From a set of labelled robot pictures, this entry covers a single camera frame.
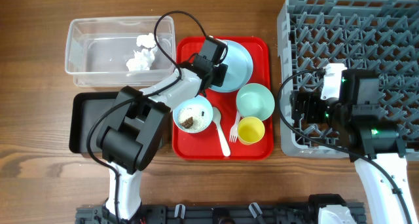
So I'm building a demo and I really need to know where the light blue plate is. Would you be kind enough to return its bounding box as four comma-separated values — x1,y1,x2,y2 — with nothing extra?
210,40,253,93

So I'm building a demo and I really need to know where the white plastic spoon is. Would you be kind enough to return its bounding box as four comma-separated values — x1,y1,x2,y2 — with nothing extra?
212,107,231,157

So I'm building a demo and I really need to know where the mint green bowl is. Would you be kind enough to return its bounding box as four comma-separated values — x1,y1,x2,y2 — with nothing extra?
236,83,275,121

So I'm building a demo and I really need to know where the yellow plastic cup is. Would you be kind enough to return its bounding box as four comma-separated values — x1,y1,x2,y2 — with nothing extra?
238,117,265,145

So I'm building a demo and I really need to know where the white plastic fork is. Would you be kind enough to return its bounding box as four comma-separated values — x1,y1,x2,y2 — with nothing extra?
229,111,241,143

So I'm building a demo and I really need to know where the white napkin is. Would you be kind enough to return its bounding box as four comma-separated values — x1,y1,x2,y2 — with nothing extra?
126,48,155,71
136,33,156,48

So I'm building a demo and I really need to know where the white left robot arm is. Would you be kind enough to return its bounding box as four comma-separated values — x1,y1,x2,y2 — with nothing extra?
86,36,228,223

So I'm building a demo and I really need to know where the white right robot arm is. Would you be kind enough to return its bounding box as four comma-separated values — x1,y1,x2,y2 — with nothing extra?
289,69,418,223

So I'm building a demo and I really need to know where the grey dishwasher rack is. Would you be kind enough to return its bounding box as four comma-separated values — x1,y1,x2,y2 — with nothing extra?
277,0,418,161

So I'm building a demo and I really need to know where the black waste tray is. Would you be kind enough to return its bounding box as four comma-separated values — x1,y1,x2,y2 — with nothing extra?
68,92,164,155

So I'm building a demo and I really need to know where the blue bowl with rice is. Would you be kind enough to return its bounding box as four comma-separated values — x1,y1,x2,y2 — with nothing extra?
173,96,213,134

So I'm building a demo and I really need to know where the clear plastic bin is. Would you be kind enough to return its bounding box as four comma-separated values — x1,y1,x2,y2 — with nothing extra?
65,16,176,87

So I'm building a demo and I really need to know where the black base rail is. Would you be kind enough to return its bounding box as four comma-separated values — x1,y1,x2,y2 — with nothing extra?
75,193,366,224

